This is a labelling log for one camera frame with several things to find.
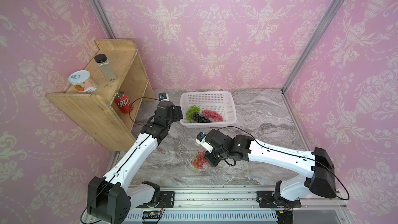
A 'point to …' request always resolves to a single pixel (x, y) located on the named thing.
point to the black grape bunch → (200, 118)
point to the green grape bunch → (191, 111)
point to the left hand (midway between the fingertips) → (174, 109)
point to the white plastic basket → (221, 102)
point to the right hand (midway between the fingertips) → (206, 156)
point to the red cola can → (122, 100)
